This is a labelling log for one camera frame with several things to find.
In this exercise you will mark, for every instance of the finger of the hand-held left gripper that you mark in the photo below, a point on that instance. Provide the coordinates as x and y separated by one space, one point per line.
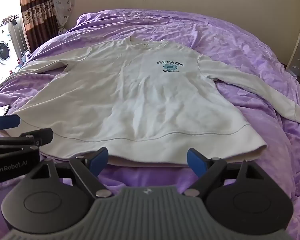
7 122
40 134

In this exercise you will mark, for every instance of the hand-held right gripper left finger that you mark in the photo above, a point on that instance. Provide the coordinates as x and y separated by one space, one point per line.
101 160

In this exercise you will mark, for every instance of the purple floral blanket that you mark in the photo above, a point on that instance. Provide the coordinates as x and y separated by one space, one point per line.
240 35

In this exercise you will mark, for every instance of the white printed sweatshirt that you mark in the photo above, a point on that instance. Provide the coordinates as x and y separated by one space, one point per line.
140 100

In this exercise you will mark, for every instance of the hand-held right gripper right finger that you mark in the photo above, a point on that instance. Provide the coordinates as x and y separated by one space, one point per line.
195 161

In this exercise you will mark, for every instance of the white washing machine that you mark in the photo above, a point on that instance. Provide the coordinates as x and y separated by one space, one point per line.
5 45

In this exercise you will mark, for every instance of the brown patterned curtain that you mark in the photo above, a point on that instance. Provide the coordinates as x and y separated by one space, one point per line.
36 12

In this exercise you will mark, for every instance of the black smartphone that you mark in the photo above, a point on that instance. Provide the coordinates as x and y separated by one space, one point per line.
0 110

